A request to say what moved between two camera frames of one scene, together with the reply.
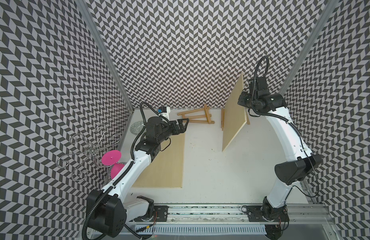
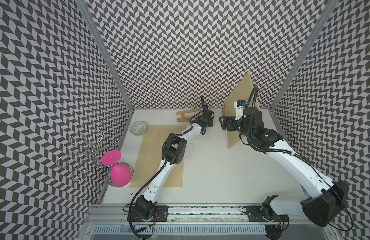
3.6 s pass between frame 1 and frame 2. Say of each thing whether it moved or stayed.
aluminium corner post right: stayed
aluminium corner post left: stayed
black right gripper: moved
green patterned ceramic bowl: stayed
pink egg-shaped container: stayed
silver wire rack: stayed
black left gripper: moved
